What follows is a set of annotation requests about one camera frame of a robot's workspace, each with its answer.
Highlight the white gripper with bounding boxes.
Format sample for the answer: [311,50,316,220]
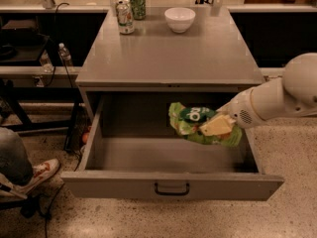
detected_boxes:
[199,87,262,136]

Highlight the green rice chip bag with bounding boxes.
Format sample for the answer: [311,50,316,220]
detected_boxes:
[168,102,243,147]

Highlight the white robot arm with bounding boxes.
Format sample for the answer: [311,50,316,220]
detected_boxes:
[199,53,317,136]

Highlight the open grey top drawer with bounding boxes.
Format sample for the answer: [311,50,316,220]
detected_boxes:
[61,92,283,201]

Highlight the grey cabinet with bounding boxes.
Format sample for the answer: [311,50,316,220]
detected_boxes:
[76,6,264,117]

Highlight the white bowl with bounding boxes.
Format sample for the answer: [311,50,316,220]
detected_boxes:
[164,7,196,33]

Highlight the white green soda can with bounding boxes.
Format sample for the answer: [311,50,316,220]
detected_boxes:
[115,0,135,35]

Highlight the clear water bottle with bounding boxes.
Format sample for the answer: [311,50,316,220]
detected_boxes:
[58,43,73,68]

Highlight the white orange sneaker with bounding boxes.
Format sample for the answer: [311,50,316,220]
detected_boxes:
[15,159,60,194]

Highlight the black office chair base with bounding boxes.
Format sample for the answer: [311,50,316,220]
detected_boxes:
[0,183,52,219]

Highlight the black side table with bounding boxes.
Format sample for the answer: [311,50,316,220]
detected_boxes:
[0,17,83,134]

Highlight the blue jeans leg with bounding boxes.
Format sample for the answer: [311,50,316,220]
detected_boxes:
[0,127,33,185]

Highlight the black drawer handle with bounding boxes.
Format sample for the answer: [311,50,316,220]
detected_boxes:
[154,182,190,196]

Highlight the black cable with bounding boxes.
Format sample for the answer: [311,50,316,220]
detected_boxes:
[44,162,82,238]

